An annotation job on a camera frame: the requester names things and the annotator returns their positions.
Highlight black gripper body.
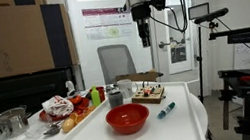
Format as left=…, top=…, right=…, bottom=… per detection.
left=130, top=2, right=155, bottom=34

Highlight wooden button board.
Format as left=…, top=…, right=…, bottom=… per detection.
left=129, top=82, right=168, bottom=109

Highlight grey mesh office chair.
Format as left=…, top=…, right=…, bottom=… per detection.
left=96, top=40, right=140, bottom=88

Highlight open brown cardboard box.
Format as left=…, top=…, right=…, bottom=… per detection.
left=114, top=67, right=165, bottom=90

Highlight white glass door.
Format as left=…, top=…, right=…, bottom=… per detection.
left=158, top=0, right=202, bottom=75

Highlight white mug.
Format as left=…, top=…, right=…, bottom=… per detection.
left=116, top=76, right=140, bottom=100

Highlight LED light panel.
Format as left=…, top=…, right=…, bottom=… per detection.
left=187, top=1, right=212, bottom=21

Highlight black light stand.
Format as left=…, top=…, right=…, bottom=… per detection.
left=187, top=26, right=213, bottom=103

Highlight grey cup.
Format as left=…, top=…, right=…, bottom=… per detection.
left=106, top=89, right=126, bottom=110

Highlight teal marker pen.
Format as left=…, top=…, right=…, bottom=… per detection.
left=155, top=101, right=178, bottom=120

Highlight green squeeze bottle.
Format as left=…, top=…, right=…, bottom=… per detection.
left=89, top=84, right=102, bottom=107

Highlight red bowl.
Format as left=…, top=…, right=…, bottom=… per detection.
left=103, top=100, right=153, bottom=138

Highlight white device black base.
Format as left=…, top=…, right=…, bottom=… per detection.
left=64, top=79, right=78, bottom=98

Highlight red tomato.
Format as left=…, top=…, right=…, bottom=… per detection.
left=68, top=94, right=85, bottom=107

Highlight orange fruit piece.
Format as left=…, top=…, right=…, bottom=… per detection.
left=68, top=111, right=80, bottom=122
left=73, top=112, right=89, bottom=125

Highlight white red patterned cloth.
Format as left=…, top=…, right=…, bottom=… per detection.
left=40, top=92, right=76, bottom=120

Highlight yellow bread roll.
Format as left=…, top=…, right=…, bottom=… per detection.
left=60, top=116, right=78, bottom=134

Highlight black cabinet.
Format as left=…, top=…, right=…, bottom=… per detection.
left=0, top=65, right=82, bottom=123

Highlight metal tongs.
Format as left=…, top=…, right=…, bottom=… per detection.
left=40, top=119, right=68, bottom=138

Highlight large cardboard box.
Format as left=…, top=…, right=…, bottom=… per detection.
left=0, top=0, right=81, bottom=80

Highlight stainless steel pot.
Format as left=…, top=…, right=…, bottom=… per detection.
left=0, top=103, right=36, bottom=138

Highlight metal door handle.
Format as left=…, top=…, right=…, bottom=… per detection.
left=157, top=36, right=190, bottom=50

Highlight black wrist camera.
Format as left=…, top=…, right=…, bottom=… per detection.
left=148, top=0, right=169, bottom=13

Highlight wall poster purple header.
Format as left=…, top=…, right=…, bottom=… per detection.
left=80, top=1, right=136, bottom=44

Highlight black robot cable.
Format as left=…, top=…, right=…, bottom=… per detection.
left=145, top=0, right=192, bottom=38

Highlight black stereo camera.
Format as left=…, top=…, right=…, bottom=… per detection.
left=192, top=6, right=231, bottom=26

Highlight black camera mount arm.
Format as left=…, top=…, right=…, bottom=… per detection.
left=204, top=3, right=250, bottom=80

